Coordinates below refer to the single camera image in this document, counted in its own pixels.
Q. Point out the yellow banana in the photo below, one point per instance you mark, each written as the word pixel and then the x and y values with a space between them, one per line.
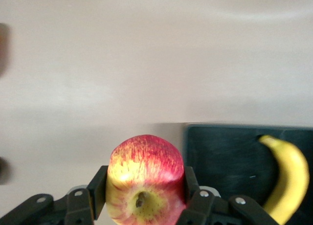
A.
pixel 291 176

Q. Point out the black plastic box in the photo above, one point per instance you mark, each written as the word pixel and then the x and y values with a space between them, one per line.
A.
pixel 220 161

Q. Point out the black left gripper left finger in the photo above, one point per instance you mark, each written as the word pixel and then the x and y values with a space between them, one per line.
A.
pixel 78 205

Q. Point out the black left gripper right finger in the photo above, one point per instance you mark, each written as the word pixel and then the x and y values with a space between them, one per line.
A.
pixel 207 210

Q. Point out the dark purple plum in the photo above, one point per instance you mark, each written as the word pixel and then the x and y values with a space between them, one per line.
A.
pixel 3 171

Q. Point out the red yellow striped apple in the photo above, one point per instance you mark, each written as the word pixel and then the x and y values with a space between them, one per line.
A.
pixel 146 176

